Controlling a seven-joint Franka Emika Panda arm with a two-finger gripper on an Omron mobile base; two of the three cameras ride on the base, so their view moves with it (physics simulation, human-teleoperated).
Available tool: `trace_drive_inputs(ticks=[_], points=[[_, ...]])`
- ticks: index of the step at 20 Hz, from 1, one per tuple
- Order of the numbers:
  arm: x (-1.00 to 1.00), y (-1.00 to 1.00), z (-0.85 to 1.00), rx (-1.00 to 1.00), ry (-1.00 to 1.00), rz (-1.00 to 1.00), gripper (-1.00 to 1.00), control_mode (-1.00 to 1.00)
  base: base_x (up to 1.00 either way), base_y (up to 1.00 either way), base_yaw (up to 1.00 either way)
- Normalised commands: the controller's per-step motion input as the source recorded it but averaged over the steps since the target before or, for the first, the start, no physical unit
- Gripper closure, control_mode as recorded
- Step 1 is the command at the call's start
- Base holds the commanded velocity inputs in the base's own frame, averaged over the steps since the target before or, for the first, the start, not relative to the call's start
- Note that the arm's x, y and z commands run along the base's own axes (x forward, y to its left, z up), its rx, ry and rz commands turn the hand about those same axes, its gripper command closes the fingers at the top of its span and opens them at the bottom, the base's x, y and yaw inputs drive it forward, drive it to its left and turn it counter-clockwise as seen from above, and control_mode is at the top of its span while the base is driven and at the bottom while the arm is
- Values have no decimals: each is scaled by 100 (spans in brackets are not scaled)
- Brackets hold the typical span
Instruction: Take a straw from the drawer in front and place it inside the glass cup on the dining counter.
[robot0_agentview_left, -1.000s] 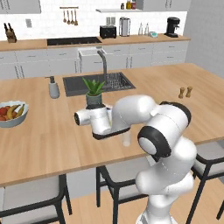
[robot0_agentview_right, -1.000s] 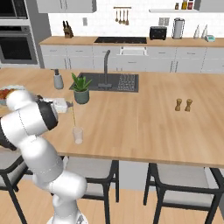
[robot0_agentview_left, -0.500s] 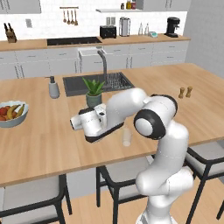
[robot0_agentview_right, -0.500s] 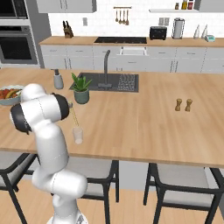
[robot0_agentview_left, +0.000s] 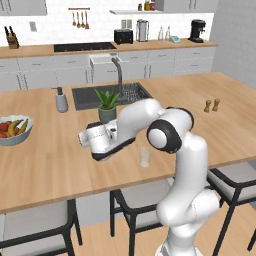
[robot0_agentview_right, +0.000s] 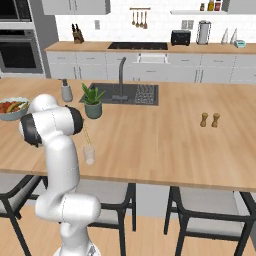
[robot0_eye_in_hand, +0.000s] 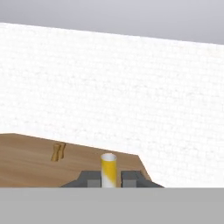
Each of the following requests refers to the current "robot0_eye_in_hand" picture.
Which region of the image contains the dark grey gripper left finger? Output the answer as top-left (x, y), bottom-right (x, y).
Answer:
top-left (60, 171), bottom-right (102, 188)

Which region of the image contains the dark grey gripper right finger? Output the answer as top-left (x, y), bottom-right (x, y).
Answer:
top-left (120, 170), bottom-right (165, 188)

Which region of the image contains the yellow and white striped straw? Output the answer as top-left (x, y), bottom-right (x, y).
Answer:
top-left (100, 152), bottom-right (118, 188)

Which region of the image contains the brown glass cup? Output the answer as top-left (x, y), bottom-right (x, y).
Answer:
top-left (51, 142), bottom-right (67, 163)

